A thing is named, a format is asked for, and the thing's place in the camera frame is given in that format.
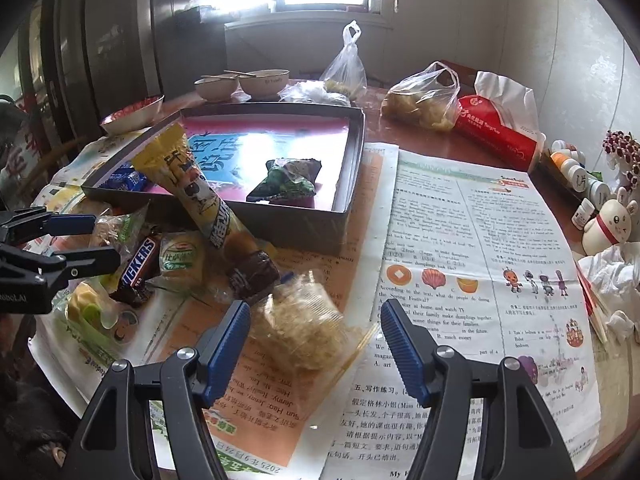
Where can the white newspaper with cartoons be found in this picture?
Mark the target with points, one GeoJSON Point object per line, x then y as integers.
{"type": "Point", "coordinates": [450, 220]}

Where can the small white bottle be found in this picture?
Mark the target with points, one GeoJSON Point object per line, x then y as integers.
{"type": "Point", "coordinates": [581, 215]}

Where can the long yellow snack packet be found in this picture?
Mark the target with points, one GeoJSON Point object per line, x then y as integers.
{"type": "Point", "coordinates": [200, 195]}

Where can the clear crispy snack packet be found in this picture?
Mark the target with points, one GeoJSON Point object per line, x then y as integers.
{"type": "Point", "coordinates": [300, 330]}

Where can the red white flower ornament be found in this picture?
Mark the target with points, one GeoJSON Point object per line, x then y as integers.
{"type": "Point", "coordinates": [622, 152]}

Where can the grey cardboard box tray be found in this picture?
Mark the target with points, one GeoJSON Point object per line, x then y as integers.
{"type": "Point", "coordinates": [300, 230]}

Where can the plastic bag with yellow food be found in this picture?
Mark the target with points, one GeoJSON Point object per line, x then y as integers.
{"type": "Point", "coordinates": [420, 102]}

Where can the tied clear plastic bag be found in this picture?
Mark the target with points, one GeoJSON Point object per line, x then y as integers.
{"type": "Point", "coordinates": [345, 70]}

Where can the crumpled clear plastic bag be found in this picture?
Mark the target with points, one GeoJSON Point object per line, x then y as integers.
{"type": "Point", "coordinates": [310, 94]}

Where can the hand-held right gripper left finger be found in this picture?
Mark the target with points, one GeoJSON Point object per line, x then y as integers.
{"type": "Point", "coordinates": [227, 355]}

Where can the dark green snack packet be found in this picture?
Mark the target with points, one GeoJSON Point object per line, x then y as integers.
{"type": "Point", "coordinates": [285, 180]}

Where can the cream rabbit figurine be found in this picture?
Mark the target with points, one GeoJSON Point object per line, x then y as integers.
{"type": "Point", "coordinates": [612, 225]}

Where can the newspaper with orange panel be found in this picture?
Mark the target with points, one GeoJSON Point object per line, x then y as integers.
{"type": "Point", "coordinates": [310, 400]}

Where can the chopstick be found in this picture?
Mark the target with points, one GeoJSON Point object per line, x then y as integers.
{"type": "Point", "coordinates": [237, 74]}

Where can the dark brown snack packet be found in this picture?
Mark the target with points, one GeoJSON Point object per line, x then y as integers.
{"type": "Point", "coordinates": [250, 275]}

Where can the beige ceramic bowl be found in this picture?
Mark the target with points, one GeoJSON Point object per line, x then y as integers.
{"type": "Point", "coordinates": [265, 85]}
{"type": "Point", "coordinates": [215, 89]}

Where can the red tissue pack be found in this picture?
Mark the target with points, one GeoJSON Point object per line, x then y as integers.
{"type": "Point", "coordinates": [495, 130]}

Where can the blue candy wrapper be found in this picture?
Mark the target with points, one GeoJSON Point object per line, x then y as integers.
{"type": "Point", "coordinates": [134, 179]}
{"type": "Point", "coordinates": [111, 180]}

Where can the white medicine bottle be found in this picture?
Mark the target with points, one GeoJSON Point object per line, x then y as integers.
{"type": "Point", "coordinates": [565, 147]}
{"type": "Point", "coordinates": [597, 190]}

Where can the yellow green snack packet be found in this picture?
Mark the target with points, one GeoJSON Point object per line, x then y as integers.
{"type": "Point", "coordinates": [85, 310]}

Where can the white bag with red print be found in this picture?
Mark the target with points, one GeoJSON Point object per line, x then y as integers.
{"type": "Point", "coordinates": [27, 145]}

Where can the newspaper with yellow borders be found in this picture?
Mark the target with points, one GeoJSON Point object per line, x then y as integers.
{"type": "Point", "coordinates": [70, 180]}

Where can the brown chocolate bar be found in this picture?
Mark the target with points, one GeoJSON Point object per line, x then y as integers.
{"type": "Point", "coordinates": [135, 265]}

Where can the dark cloth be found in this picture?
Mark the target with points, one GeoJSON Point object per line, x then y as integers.
{"type": "Point", "coordinates": [30, 410]}

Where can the clear pastry packet green label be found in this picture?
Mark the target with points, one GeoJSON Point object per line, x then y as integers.
{"type": "Point", "coordinates": [182, 260]}

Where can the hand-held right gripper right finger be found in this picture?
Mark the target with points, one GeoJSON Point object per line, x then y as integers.
{"type": "Point", "coordinates": [405, 355]}

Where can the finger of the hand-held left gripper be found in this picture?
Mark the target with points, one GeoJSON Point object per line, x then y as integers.
{"type": "Point", "coordinates": [70, 223]}
{"type": "Point", "coordinates": [95, 260]}

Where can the bowl with red pattern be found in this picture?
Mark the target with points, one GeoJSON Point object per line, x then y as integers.
{"type": "Point", "coordinates": [132, 115]}

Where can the crumpled white tissue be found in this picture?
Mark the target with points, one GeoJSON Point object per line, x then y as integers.
{"type": "Point", "coordinates": [612, 275]}

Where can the pale green snack packet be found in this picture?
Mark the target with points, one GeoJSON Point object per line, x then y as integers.
{"type": "Point", "coordinates": [120, 230]}

